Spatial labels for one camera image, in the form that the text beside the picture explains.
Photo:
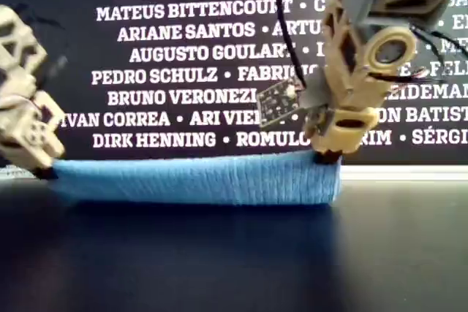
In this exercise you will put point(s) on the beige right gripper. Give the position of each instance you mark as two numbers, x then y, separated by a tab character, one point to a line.
347	52

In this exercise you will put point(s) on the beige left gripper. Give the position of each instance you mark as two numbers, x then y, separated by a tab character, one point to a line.
25	136

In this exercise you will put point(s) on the light blue cloth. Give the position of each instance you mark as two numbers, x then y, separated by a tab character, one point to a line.
201	180

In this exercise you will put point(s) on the black banner with white names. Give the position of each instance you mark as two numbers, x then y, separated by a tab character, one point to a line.
164	52

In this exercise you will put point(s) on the black camera circuit board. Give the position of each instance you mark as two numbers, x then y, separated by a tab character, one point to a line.
279	102

